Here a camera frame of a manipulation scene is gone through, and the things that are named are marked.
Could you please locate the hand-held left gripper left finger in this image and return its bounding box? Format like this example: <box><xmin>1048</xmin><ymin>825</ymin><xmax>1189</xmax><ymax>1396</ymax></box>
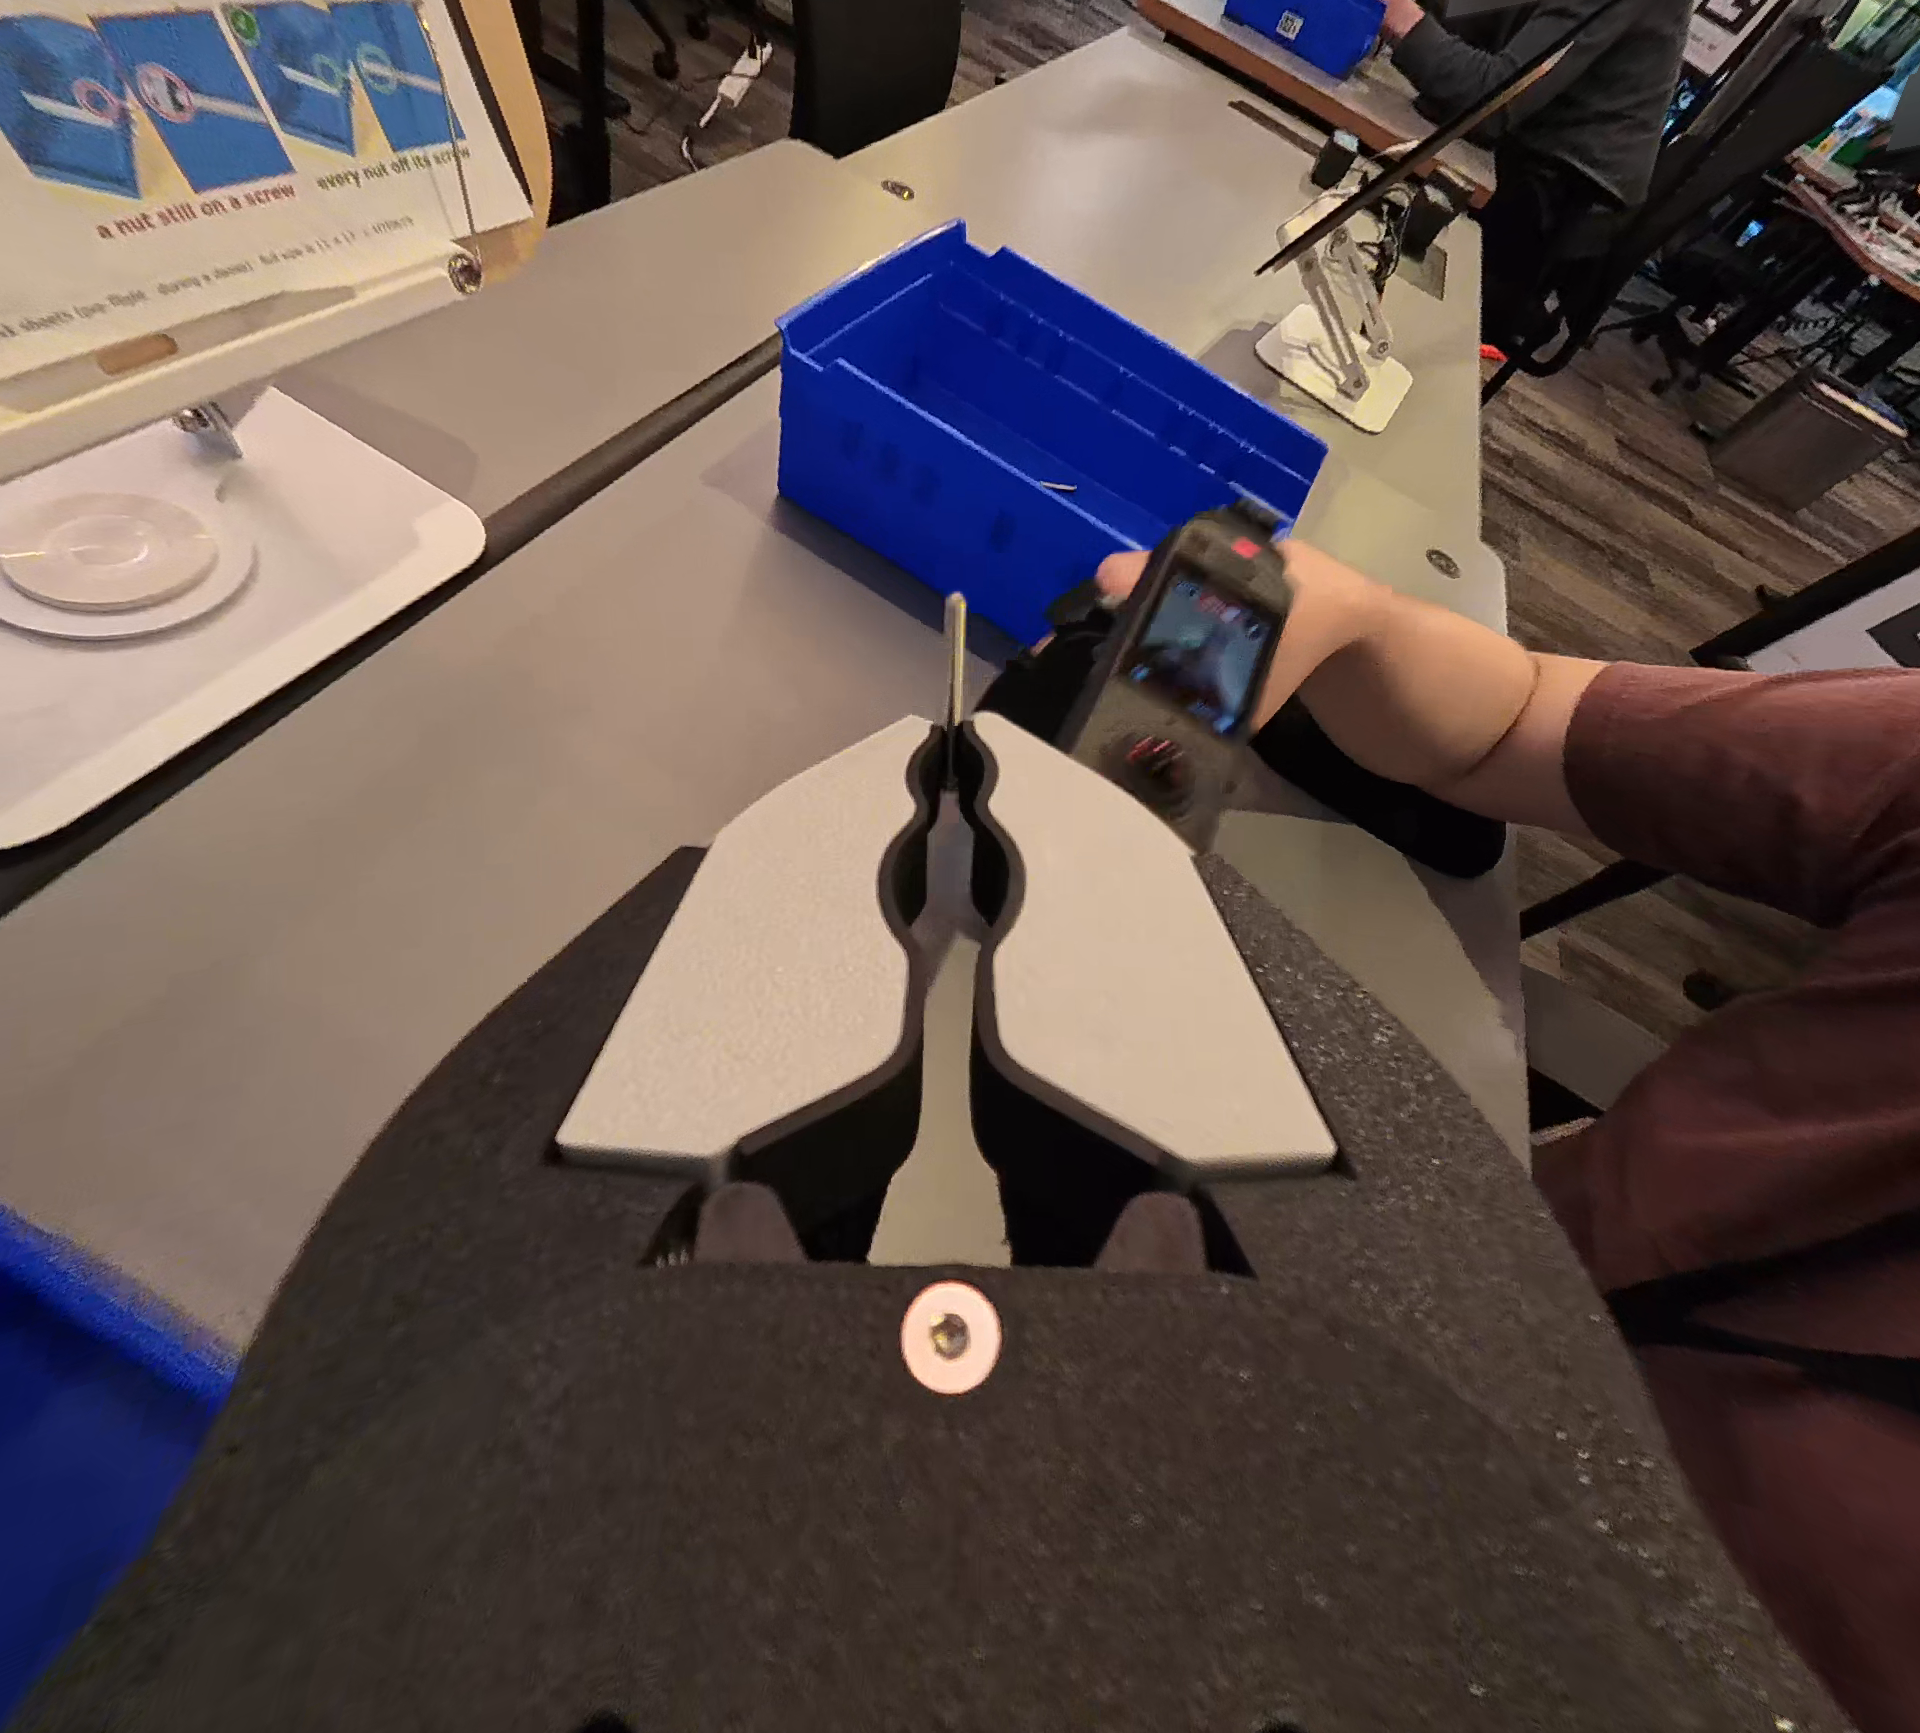
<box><xmin>553</xmin><ymin>712</ymin><xmax>940</xmax><ymax>1267</ymax></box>

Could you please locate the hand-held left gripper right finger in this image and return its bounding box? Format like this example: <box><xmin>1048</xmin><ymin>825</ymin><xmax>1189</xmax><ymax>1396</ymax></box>
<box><xmin>966</xmin><ymin>711</ymin><xmax>1343</xmax><ymax>1267</ymax></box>

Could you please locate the blue divided plastic bin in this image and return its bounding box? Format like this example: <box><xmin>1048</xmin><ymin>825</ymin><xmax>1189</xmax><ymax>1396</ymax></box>
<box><xmin>0</xmin><ymin>1204</ymin><xmax>240</xmax><ymax>1675</ymax></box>

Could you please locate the person's right hand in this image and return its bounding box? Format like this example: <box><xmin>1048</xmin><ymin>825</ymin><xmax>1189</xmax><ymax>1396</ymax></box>
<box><xmin>1252</xmin><ymin>536</ymin><xmax>1392</xmax><ymax>736</ymax></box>

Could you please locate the black wrist rest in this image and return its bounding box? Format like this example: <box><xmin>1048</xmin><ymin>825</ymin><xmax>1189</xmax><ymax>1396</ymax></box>
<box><xmin>1252</xmin><ymin>698</ymin><xmax>1511</xmax><ymax>883</ymax></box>

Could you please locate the white stand base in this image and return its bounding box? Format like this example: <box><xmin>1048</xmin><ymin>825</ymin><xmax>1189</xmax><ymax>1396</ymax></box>
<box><xmin>1252</xmin><ymin>210</ymin><xmax>1418</xmax><ymax>435</ymax></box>
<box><xmin>0</xmin><ymin>386</ymin><xmax>491</xmax><ymax>852</ymax></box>

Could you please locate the person's maroon shirt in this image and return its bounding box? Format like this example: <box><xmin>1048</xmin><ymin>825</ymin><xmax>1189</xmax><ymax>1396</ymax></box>
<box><xmin>1531</xmin><ymin>661</ymin><xmax>1920</xmax><ymax>1733</ymax></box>

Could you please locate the grey trash can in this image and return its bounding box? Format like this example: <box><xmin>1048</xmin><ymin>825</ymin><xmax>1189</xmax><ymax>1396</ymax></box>
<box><xmin>1711</xmin><ymin>370</ymin><xmax>1910</xmax><ymax>515</ymax></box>

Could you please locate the wooden top desk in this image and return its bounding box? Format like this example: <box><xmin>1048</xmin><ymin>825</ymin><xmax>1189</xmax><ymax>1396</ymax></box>
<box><xmin>1776</xmin><ymin>150</ymin><xmax>1920</xmax><ymax>305</ymax></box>
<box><xmin>1140</xmin><ymin>0</ymin><xmax>1502</xmax><ymax>208</ymax></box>

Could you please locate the instruction sheet on stand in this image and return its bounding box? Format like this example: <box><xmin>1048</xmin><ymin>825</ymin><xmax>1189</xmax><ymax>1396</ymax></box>
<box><xmin>0</xmin><ymin>0</ymin><xmax>554</xmax><ymax>444</ymax></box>

